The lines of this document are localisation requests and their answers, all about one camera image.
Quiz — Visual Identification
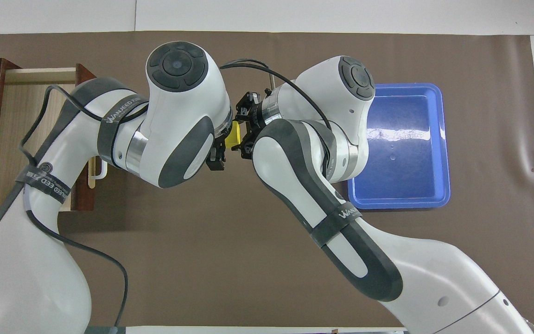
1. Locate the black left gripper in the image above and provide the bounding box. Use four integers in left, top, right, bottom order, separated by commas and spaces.
206, 132, 254, 171

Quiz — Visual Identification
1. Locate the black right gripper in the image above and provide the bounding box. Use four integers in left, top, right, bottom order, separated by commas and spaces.
235, 90, 272, 135

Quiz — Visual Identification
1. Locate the yellow cube block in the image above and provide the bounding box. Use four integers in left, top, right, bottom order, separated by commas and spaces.
224, 122, 242, 150

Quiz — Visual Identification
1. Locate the wooden drawer with white handle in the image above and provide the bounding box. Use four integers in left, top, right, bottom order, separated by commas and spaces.
0, 64, 108, 214

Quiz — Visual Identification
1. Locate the brown table mat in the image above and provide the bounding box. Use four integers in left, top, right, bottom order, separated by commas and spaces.
0, 31, 534, 328

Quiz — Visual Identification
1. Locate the blue plastic tray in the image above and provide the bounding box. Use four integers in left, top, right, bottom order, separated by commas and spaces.
347, 83, 451, 209

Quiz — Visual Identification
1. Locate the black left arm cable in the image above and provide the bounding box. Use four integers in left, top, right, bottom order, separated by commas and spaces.
18, 85, 129, 328

